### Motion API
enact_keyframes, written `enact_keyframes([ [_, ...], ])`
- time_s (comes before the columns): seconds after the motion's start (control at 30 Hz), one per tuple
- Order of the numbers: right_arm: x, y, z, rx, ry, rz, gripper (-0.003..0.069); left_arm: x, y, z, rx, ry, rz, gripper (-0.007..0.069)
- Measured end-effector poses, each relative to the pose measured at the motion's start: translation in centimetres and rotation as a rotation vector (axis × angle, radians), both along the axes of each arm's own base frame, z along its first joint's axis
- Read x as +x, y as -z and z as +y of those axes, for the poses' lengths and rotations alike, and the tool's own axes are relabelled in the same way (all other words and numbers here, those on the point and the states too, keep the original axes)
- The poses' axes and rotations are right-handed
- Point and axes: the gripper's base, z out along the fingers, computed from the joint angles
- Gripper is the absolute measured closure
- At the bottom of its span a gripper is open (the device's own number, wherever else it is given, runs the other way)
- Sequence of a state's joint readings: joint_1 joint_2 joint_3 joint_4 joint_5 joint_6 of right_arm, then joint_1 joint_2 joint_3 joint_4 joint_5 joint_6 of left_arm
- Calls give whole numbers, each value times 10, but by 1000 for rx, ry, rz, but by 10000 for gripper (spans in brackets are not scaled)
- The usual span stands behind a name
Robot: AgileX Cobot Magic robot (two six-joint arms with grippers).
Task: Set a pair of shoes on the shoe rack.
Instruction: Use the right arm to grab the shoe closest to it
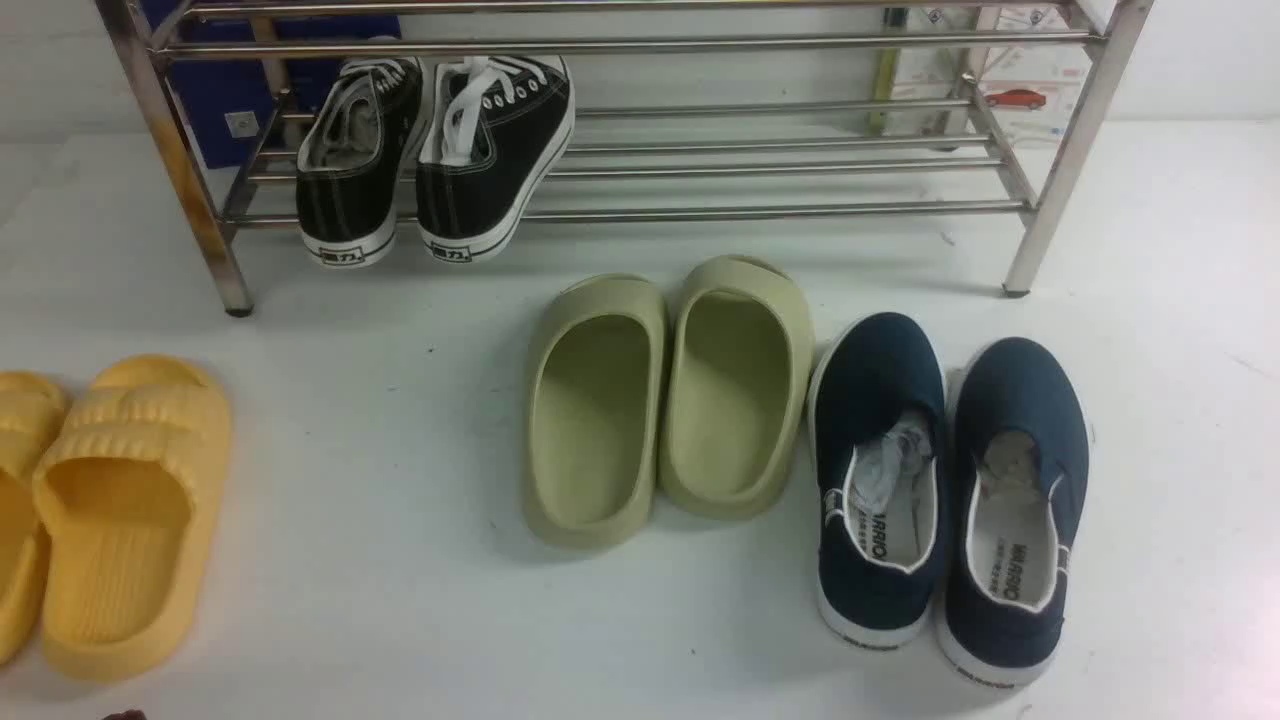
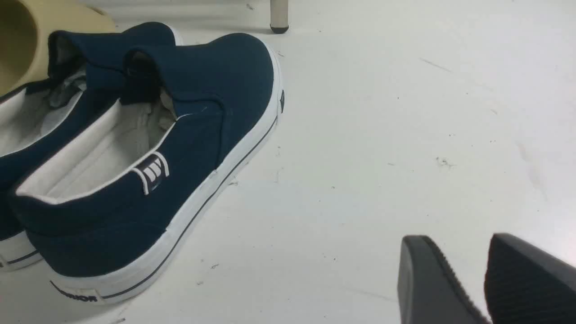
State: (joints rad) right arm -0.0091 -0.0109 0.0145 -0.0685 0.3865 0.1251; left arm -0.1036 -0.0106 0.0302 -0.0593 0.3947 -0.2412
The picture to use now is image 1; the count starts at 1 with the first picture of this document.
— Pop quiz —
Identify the silver metal shoe rack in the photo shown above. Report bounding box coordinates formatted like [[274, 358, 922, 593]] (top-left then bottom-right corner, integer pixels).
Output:
[[97, 1, 1151, 316]]

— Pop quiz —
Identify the left yellow slide slipper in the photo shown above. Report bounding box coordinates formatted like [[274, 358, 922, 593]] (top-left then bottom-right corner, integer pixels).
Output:
[[1, 372, 70, 664]]

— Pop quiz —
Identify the crumpled paper in right navy shoe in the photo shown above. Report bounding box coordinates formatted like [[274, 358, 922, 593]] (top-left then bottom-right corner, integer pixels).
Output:
[[980, 430, 1041, 495]]

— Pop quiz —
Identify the right olive green slipper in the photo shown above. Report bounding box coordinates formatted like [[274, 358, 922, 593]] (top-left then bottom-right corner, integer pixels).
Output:
[[659, 255, 817, 521]]

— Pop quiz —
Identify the left black canvas sneaker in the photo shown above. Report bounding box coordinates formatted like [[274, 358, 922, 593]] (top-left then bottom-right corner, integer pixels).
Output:
[[294, 56, 425, 270]]

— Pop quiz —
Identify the left olive green slipper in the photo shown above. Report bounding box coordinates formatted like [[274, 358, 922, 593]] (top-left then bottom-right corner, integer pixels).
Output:
[[524, 273, 669, 550]]

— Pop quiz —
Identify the right black canvas sneaker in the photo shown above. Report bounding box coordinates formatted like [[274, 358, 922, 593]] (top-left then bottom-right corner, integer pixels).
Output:
[[413, 55, 576, 264]]

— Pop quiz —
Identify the crumpled paper in navy shoe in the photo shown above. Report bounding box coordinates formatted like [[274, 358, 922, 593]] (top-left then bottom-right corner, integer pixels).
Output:
[[980, 430, 1041, 495], [851, 410, 934, 514]]

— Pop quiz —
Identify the black canvas sneaker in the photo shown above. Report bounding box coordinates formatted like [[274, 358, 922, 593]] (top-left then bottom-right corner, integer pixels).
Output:
[[413, 55, 576, 264], [294, 56, 425, 270]]

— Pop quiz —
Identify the navy slip-on shoe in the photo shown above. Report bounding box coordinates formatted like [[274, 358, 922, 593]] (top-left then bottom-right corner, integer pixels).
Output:
[[806, 313, 954, 652], [934, 337, 1091, 691]]

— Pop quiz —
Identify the olive green slipper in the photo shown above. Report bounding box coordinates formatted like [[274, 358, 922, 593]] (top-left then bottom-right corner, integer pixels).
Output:
[[659, 255, 817, 521], [524, 273, 669, 550]]

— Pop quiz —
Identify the blue box behind rack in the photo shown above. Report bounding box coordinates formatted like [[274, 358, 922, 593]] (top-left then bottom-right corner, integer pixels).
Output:
[[170, 15, 401, 169]]

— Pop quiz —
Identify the right yellow slide slipper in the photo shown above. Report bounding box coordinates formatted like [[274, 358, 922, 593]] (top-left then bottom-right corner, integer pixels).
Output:
[[31, 354, 233, 683]]

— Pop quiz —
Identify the yellow slide slipper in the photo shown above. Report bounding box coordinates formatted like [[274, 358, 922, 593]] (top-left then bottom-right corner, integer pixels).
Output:
[[31, 354, 233, 683], [1, 372, 70, 664]]

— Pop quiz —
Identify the crumpled paper in left navy shoe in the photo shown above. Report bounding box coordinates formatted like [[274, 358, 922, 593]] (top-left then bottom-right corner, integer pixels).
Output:
[[851, 410, 934, 514]]

